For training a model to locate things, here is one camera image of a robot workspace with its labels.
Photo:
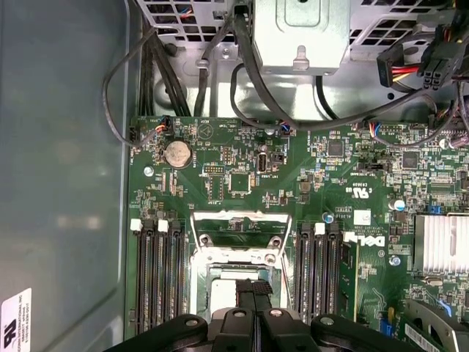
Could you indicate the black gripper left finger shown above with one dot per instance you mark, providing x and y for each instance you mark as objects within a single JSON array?
[{"x": 234, "y": 333}]

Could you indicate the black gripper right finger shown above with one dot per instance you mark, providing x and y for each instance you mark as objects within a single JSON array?
[{"x": 286, "y": 333}]

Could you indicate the RAM slot black clip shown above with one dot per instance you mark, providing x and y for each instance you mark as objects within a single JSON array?
[
  {"x": 180, "y": 275},
  {"x": 332, "y": 275},
  {"x": 303, "y": 275},
  {"x": 153, "y": 275}
]

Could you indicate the CPU socket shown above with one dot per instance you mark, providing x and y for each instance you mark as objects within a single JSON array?
[{"x": 227, "y": 256}]

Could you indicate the green RAM stick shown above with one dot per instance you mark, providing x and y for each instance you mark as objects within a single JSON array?
[{"x": 350, "y": 282}]

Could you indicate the black graphics card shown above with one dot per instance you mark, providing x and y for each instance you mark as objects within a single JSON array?
[{"x": 432, "y": 330}]

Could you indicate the green motherboard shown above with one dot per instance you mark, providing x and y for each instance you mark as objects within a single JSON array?
[{"x": 286, "y": 183}]

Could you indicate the internal USB port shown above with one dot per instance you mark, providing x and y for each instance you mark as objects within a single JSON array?
[{"x": 263, "y": 163}]

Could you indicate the silver chipset heatsink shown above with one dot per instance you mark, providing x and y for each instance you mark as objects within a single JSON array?
[{"x": 439, "y": 242}]

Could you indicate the coin cell battery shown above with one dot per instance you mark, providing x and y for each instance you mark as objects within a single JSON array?
[{"x": 177, "y": 154}]

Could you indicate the white label sticker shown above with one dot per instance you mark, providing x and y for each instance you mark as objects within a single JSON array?
[{"x": 16, "y": 319}]

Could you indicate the black PC case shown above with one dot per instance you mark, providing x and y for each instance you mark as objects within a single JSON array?
[{"x": 66, "y": 165}]

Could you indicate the metal drive cage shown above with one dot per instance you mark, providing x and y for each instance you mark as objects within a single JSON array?
[{"x": 220, "y": 55}]

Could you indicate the black power connector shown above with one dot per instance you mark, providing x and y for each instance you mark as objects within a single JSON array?
[{"x": 438, "y": 71}]

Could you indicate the grey metal cage bracket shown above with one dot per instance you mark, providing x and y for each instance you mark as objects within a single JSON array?
[{"x": 300, "y": 36}]

